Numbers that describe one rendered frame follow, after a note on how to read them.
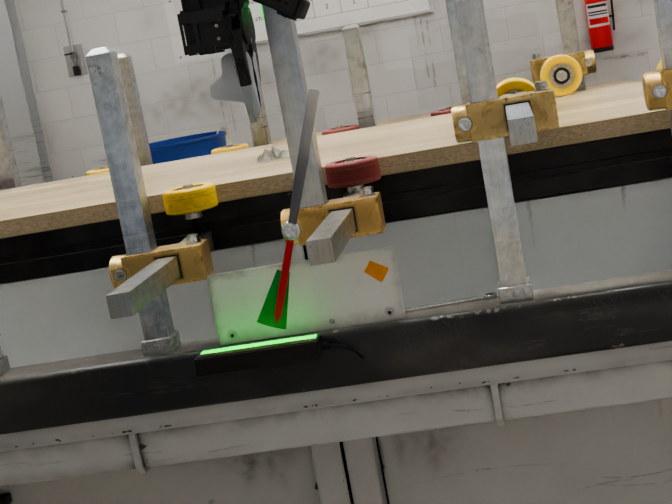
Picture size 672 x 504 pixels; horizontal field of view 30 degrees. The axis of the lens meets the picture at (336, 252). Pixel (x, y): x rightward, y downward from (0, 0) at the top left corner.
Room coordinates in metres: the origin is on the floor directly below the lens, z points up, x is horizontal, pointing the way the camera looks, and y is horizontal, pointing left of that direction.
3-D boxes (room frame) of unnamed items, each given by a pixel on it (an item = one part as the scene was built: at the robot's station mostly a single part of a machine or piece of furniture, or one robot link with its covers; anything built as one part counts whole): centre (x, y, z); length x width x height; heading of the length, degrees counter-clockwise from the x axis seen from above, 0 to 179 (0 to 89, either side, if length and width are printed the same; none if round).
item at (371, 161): (1.85, -0.05, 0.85); 0.08 x 0.08 x 0.11
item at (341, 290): (1.67, 0.05, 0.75); 0.26 x 0.01 x 0.10; 81
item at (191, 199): (1.88, 0.20, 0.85); 0.08 x 0.08 x 0.11
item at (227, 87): (1.61, 0.09, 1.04); 0.06 x 0.03 x 0.09; 81
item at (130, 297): (1.69, 0.23, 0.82); 0.44 x 0.03 x 0.04; 171
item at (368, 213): (1.69, 0.00, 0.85); 0.14 x 0.06 x 0.05; 81
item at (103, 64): (1.73, 0.27, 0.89); 0.04 x 0.04 x 0.48; 81
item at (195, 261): (1.73, 0.24, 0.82); 0.14 x 0.06 x 0.05; 81
